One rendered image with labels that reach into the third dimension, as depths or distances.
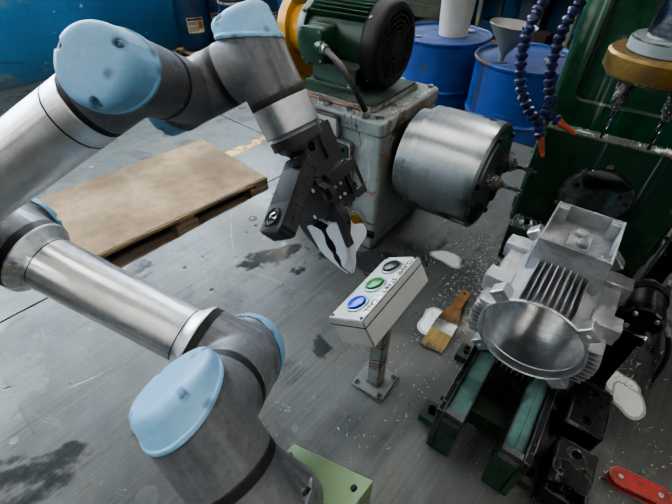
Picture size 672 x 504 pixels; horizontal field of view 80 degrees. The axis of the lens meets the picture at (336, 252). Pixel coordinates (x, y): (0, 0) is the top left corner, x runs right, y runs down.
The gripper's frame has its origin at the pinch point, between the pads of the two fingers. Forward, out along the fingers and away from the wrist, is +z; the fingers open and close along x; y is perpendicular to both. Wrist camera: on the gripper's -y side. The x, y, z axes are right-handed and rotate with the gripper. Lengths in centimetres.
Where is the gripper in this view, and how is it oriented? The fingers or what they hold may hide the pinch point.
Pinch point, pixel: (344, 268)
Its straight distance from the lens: 58.3
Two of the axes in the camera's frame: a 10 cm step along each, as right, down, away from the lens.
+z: 4.0, 8.5, 3.5
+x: -6.9, 0.3, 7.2
